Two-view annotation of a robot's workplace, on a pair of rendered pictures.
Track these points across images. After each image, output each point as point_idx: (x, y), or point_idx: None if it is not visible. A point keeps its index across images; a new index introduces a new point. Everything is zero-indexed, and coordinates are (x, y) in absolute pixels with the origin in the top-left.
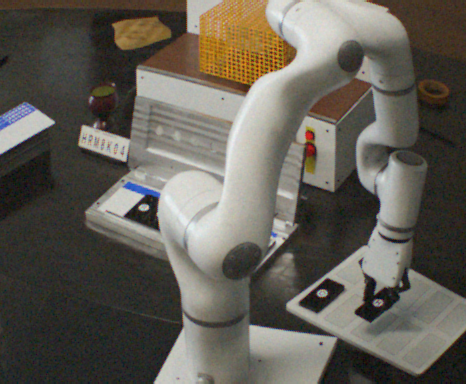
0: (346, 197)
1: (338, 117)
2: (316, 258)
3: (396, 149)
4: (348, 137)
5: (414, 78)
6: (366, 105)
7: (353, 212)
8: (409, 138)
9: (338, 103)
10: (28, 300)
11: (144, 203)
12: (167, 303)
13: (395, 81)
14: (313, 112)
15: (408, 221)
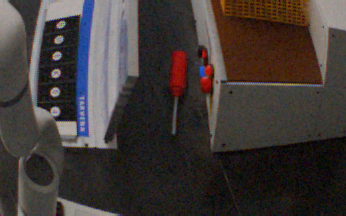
0: (216, 168)
1: (236, 78)
2: (89, 186)
3: (324, 161)
4: (256, 110)
5: (10, 97)
6: (304, 96)
7: (192, 187)
8: (7, 146)
9: (263, 67)
10: None
11: (66, 21)
12: None
13: None
14: (223, 51)
15: (27, 211)
